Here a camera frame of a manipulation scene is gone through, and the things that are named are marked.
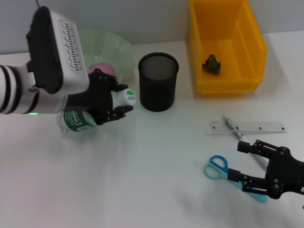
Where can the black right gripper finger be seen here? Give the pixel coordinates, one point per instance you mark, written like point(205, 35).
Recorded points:
point(256, 147)
point(251, 181)

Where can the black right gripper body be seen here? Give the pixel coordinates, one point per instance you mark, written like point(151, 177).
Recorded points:
point(287, 173)

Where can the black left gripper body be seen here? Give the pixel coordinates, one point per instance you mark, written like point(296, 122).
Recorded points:
point(97, 95)

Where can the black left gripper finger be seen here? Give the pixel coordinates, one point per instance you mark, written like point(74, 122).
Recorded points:
point(114, 114)
point(115, 83)

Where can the water bottle green label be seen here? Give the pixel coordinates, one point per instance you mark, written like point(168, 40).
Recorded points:
point(127, 97)

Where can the blue scissors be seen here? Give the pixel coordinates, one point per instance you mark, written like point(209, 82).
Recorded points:
point(218, 166)

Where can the green plastic wrapper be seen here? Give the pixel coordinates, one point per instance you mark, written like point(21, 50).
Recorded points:
point(211, 64)

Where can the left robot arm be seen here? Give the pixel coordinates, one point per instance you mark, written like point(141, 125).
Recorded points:
point(14, 90)

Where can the clear plastic ruler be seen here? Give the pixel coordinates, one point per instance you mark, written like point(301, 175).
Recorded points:
point(261, 127)

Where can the white grey ballpoint pen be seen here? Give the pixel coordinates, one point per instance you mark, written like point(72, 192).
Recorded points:
point(234, 129)

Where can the black mesh pen holder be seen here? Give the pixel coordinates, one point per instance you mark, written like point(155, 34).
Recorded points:
point(158, 95)

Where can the pale green plastic bowl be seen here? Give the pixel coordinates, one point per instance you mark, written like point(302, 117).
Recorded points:
point(111, 52)

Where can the yellow plastic storage bin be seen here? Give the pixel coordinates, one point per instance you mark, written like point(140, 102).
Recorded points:
point(213, 35)

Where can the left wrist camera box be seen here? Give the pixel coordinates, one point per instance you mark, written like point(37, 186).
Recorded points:
point(66, 47)

